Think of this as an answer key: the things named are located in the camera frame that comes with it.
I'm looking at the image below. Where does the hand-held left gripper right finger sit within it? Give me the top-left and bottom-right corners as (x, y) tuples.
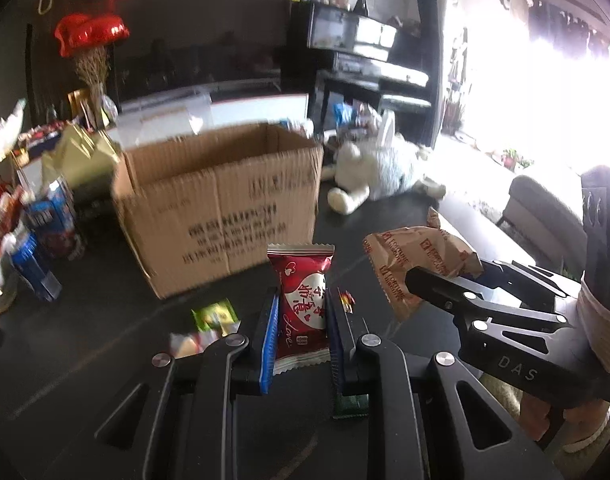
(325, 287), (528, 480)

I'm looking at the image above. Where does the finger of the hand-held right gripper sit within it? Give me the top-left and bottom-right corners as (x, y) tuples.
(480, 259), (580, 306)
(405, 266), (570, 346)

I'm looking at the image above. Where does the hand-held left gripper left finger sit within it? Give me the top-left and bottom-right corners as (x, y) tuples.
(92, 287), (281, 480)

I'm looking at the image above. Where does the brown snack packet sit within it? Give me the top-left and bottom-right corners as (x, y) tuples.
(362, 207), (486, 323)

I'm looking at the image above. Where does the red snack packet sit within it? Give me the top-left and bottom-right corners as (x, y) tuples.
(266, 242), (336, 376)

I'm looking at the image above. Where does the brown cardboard box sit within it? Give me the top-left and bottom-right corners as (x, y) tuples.
(110, 122), (326, 301)

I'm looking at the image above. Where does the person's right hand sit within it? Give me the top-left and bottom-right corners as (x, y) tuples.
(522, 392), (610, 456)

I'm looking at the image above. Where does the dark green snack packet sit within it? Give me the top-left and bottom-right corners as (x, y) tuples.
(332, 392), (371, 420)

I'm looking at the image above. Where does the grey sofa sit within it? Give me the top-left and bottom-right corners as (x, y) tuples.
(497, 172), (588, 258)

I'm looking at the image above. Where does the white pink snack packet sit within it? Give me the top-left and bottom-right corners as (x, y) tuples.
(169, 330), (212, 361)

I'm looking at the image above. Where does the potted plant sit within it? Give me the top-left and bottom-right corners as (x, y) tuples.
(500, 149), (534, 172)

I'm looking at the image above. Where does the white plush rabbit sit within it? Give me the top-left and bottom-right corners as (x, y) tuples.
(320, 110), (448, 216)

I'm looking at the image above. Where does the blue snack bag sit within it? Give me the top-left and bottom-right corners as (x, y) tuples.
(332, 102), (358, 127)

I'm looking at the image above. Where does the white television cabinet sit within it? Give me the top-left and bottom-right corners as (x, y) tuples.
(118, 85), (311, 136)

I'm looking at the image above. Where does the black upright piano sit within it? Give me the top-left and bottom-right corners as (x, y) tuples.
(285, 0), (436, 141)

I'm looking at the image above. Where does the gold pyramid box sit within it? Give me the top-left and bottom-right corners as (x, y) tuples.
(40, 125), (123, 191)

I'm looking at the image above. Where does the gold gift bag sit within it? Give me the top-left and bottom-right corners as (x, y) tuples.
(68, 89), (95, 127)

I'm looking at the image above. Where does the dark blue chocolate box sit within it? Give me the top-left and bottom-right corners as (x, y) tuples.
(15, 122), (70, 157)

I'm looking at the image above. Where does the black television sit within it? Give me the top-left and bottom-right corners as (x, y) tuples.
(110, 0), (296, 106)

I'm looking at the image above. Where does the dried flower bouquet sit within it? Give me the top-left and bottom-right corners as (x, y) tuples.
(75, 47), (111, 126)

